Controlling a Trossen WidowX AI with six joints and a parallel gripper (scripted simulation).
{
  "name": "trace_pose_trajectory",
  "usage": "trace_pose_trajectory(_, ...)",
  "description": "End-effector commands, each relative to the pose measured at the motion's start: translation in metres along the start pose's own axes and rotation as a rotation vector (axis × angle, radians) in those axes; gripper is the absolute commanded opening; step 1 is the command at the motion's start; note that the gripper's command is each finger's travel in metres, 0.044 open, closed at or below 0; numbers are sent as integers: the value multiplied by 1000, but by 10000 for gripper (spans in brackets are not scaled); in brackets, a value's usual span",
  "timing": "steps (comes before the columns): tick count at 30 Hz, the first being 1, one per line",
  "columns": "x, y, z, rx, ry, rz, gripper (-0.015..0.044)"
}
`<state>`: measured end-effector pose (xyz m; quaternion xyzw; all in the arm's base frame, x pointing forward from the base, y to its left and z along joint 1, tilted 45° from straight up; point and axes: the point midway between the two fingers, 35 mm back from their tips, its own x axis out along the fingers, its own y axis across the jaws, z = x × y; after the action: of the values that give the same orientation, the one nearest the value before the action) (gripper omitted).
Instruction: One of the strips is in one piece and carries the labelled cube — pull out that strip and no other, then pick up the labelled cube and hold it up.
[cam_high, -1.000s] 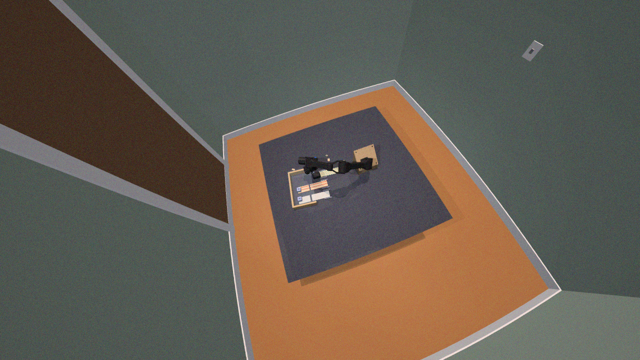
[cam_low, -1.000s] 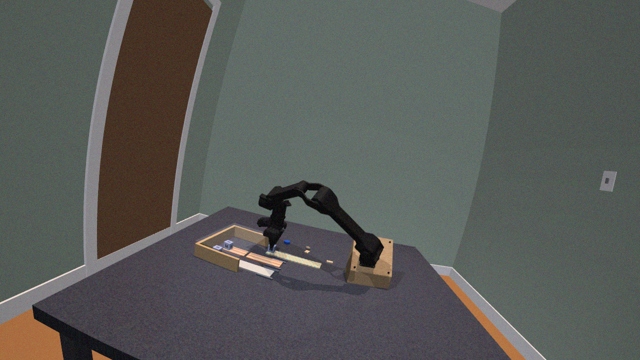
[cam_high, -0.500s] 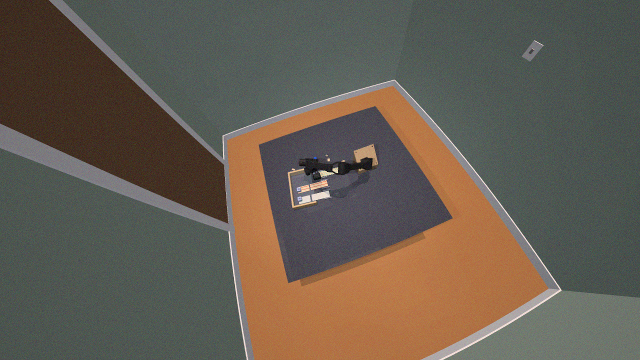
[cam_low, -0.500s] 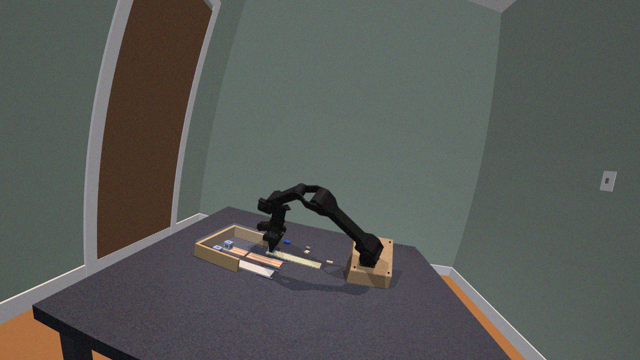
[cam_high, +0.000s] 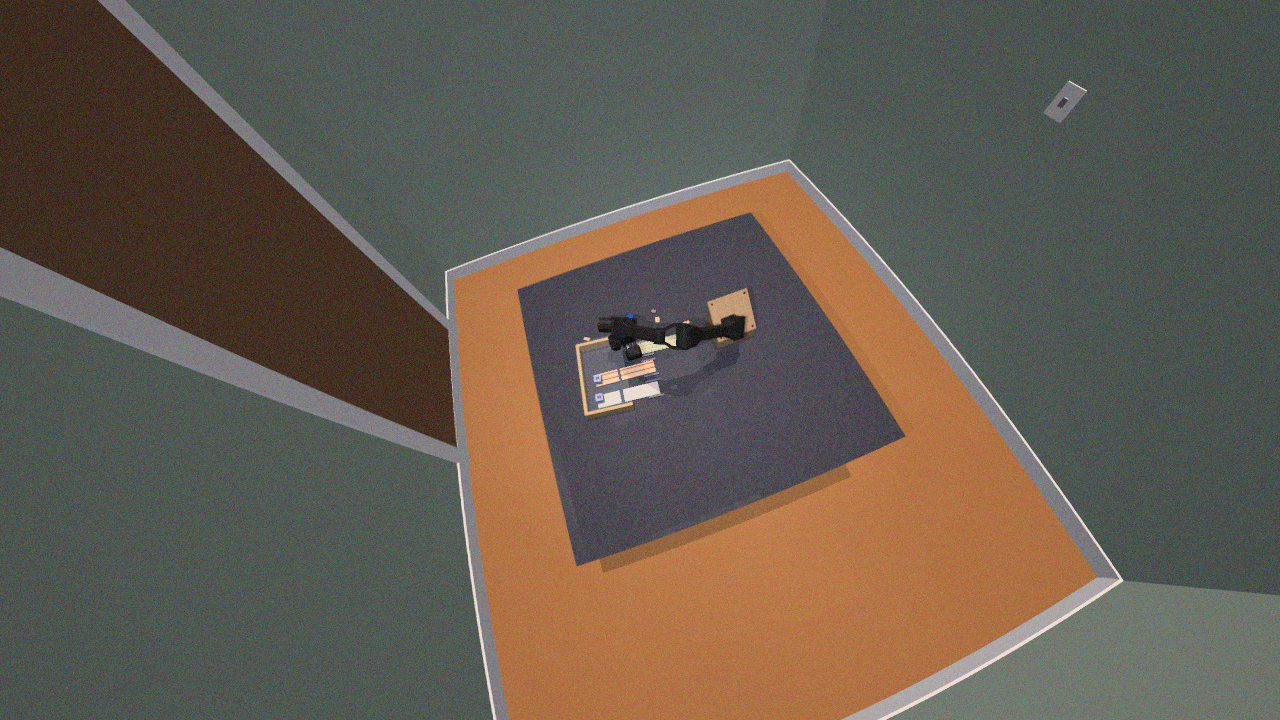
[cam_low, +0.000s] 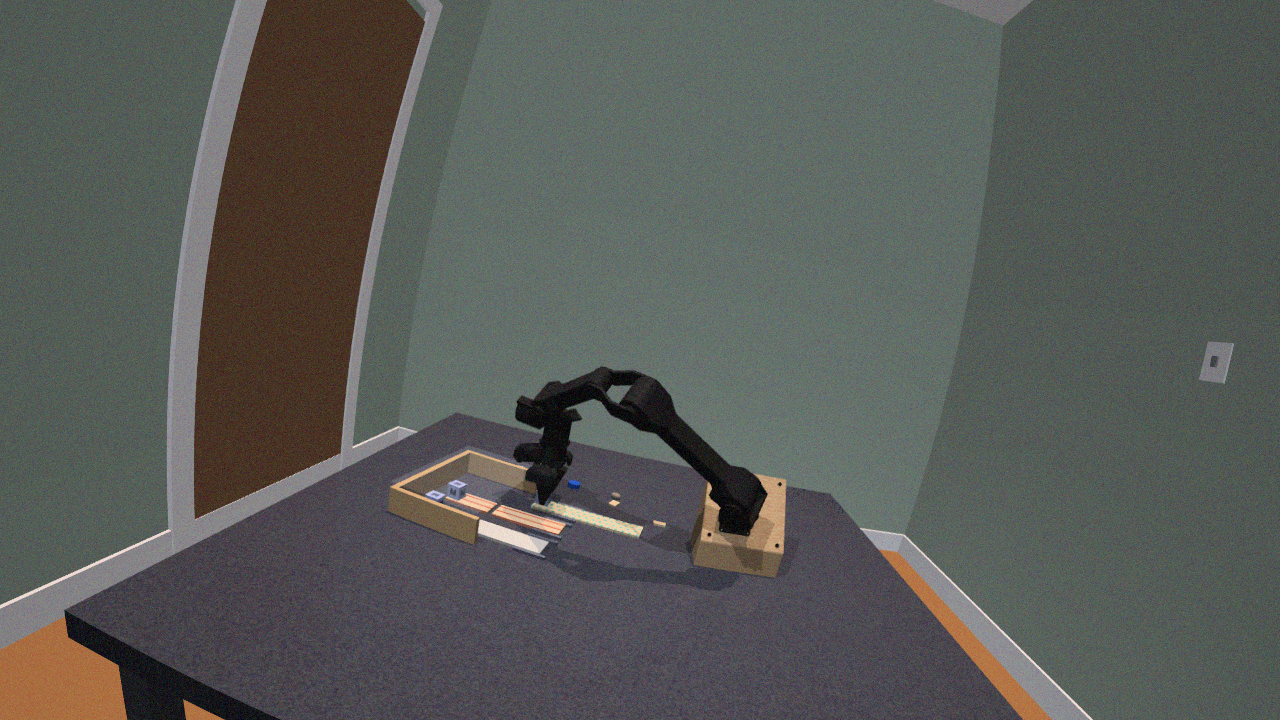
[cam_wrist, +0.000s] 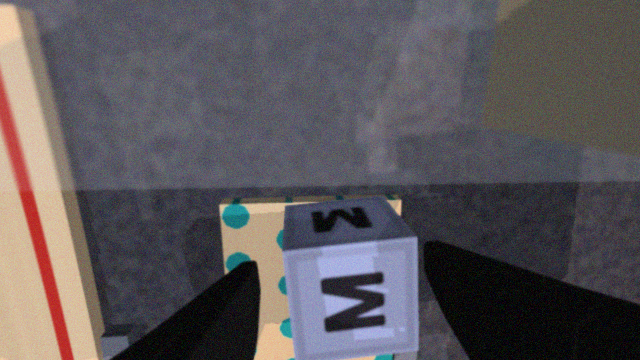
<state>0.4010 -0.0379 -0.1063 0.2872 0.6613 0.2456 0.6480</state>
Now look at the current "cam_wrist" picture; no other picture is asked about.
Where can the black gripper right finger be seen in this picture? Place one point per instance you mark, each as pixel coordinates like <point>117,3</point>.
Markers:
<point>499,311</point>

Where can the light blue cube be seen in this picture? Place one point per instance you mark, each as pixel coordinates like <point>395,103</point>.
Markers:
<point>352,279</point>

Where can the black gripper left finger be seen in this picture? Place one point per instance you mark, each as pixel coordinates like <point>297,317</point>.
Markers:
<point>221,323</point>

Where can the beige strip with teal polka dots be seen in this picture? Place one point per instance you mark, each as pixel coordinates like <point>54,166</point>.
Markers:
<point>252,229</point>

